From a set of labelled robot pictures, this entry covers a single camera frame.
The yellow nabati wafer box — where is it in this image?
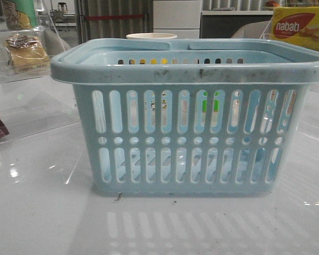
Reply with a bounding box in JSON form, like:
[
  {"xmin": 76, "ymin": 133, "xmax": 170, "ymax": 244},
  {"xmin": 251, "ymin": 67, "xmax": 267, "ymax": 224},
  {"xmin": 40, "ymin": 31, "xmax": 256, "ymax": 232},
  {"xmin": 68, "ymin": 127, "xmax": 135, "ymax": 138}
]
[{"xmin": 270, "ymin": 7, "xmax": 319, "ymax": 38}]

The packaged bread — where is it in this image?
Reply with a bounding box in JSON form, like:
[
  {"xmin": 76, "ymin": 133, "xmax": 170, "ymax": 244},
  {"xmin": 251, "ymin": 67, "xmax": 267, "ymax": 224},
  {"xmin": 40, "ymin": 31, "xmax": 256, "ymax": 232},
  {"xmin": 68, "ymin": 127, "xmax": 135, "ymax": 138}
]
[{"xmin": 5, "ymin": 34, "xmax": 50, "ymax": 73}]

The yellow popcorn paper cup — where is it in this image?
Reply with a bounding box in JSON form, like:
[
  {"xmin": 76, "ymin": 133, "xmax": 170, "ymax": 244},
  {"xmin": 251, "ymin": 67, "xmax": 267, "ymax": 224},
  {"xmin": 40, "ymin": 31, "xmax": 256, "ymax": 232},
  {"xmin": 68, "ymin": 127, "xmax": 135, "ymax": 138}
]
[{"xmin": 126, "ymin": 32, "xmax": 177, "ymax": 40}]

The white drawer cabinet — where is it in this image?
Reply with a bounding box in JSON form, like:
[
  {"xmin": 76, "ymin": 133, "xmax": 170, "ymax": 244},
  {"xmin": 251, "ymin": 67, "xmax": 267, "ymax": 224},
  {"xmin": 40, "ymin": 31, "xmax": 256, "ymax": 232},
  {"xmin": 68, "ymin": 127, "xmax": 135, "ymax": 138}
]
[{"xmin": 153, "ymin": 1, "xmax": 202, "ymax": 39}]

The light blue plastic basket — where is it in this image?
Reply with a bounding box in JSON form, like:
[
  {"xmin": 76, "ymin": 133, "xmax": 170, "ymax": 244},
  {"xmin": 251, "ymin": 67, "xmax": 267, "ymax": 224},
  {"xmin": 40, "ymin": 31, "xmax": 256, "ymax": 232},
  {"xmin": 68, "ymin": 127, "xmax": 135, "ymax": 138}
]
[{"xmin": 51, "ymin": 38, "xmax": 319, "ymax": 196}]

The green cartoon printed canister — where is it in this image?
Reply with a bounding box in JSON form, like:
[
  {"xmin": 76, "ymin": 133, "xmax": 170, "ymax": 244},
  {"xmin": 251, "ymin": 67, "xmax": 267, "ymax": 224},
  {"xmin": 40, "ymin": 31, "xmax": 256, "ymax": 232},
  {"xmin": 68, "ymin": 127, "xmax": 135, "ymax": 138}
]
[{"xmin": 2, "ymin": 0, "xmax": 38, "ymax": 30}]

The clear acrylic display shelf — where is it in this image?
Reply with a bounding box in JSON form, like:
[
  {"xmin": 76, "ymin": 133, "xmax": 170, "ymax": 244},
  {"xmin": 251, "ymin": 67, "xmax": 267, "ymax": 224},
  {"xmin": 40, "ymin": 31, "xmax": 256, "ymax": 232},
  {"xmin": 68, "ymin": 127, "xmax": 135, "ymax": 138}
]
[{"xmin": 0, "ymin": 13, "xmax": 79, "ymax": 142}]

